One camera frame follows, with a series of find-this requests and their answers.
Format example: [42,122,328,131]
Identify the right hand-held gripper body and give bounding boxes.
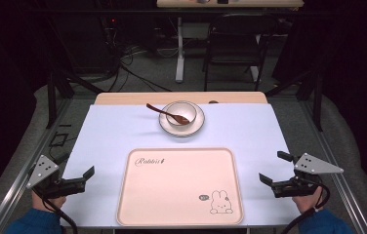
[270,152,345,199]

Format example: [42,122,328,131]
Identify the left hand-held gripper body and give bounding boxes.
[25,154,87,200]

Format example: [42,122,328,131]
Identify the person's left hand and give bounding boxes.
[31,190,66,213]

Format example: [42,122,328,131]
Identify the person's right hand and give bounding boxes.
[292,187,325,215]

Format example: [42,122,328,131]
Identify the white table cover sheet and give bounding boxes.
[60,103,300,229]

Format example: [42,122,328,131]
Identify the black metal stand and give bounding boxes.
[45,68,105,130]
[265,68,325,133]

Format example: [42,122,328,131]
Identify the pink rabbit print tray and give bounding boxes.
[115,147,245,227]

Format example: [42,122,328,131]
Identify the white saucer plate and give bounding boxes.
[157,101,206,137]

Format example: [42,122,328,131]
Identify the brown wooden spoon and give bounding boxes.
[145,102,191,126]

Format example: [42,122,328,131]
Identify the white bowl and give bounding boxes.
[165,100,198,129]

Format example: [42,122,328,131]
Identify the black folding chair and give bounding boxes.
[202,13,279,93]

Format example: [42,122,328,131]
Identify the white-legged wooden desk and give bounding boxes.
[155,0,305,84]

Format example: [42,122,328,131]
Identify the aluminium floor rail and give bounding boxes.
[301,97,367,234]
[0,97,74,234]

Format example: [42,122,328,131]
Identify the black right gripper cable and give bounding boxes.
[281,182,332,234]

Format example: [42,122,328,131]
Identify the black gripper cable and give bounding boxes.
[42,197,79,234]
[281,182,332,234]

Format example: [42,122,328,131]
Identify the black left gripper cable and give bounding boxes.
[42,197,79,234]

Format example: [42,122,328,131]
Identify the black floor cables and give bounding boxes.
[105,44,174,94]

